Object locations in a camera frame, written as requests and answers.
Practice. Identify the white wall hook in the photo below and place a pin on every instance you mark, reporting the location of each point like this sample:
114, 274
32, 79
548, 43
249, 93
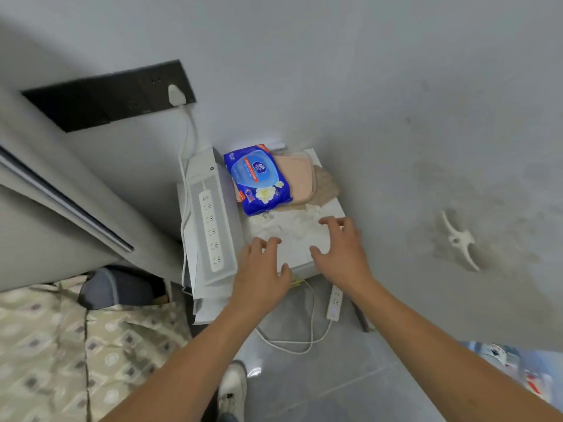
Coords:
459, 239

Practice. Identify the white marble side table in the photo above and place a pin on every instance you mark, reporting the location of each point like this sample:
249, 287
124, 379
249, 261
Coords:
294, 228

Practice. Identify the person's left hand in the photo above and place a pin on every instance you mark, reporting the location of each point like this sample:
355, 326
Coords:
257, 283

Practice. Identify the person's right forearm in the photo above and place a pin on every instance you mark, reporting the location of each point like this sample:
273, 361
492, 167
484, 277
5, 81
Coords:
440, 351

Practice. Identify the person's left forearm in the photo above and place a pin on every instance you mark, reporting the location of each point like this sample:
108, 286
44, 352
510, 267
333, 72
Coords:
189, 369

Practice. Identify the black wall socket panel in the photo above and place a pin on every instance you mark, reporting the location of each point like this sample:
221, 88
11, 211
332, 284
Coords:
105, 98

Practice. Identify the grey pillow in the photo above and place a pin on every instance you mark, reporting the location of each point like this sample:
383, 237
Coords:
112, 287

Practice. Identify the beige knitted cloth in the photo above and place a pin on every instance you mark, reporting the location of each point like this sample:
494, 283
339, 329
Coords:
325, 188

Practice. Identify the white power plug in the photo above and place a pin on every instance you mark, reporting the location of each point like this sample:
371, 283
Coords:
177, 95

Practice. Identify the white power strip box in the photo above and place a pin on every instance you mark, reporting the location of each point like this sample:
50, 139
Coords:
215, 219

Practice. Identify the person's right middle finger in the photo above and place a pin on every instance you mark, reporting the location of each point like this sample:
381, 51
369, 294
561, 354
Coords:
349, 230

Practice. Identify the person's left middle finger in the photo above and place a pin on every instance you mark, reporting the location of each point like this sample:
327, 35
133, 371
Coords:
257, 248

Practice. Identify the person's right thumb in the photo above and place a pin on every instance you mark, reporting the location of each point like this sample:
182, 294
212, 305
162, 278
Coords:
318, 256

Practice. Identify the flat white box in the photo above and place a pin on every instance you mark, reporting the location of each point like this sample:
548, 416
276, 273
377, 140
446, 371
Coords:
211, 307

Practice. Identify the beige patterned bed sheet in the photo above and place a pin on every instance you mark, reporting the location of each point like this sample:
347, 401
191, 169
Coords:
66, 364

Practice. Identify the person's right hand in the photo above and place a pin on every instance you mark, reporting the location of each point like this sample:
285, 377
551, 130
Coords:
345, 263

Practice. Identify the grey padded headboard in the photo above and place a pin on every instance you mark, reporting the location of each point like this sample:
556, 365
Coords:
66, 206

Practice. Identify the colourful printed bag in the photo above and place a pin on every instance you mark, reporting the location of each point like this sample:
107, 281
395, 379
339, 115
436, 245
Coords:
519, 369

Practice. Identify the blue wet wipes packet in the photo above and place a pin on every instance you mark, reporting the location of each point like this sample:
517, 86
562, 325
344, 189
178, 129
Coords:
259, 180

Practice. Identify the white shoe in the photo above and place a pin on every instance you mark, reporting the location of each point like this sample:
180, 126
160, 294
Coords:
233, 391

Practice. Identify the person's left thumb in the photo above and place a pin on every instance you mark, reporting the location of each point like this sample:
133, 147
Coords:
286, 274

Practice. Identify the pink pad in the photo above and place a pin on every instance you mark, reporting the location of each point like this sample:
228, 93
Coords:
297, 180

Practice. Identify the white power strip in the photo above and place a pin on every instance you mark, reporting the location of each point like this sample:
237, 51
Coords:
334, 303

